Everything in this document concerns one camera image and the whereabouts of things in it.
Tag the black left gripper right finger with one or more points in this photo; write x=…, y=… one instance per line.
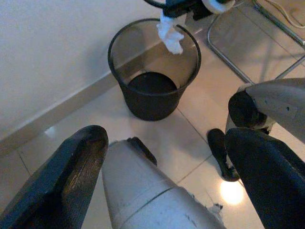
x=274, y=181

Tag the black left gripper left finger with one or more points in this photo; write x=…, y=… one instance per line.
x=59, y=181

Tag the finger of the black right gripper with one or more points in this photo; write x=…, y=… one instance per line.
x=178, y=7

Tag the white tissue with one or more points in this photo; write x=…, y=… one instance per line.
x=170, y=38

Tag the black robot right foot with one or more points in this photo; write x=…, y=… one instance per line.
x=218, y=152

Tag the black robot foot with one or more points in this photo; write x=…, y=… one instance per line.
x=145, y=150
x=218, y=152

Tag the grey robot right leg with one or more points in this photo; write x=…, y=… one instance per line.
x=281, y=100

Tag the grey tile baseboard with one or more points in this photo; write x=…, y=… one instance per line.
x=71, y=100

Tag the black robot left foot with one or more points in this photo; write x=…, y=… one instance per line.
x=145, y=150

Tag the black mesh waste bin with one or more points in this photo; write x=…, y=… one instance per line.
x=152, y=105

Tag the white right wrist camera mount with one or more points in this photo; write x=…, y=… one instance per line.
x=219, y=7

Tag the chrome tube chair frame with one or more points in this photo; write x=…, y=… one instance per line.
x=209, y=35

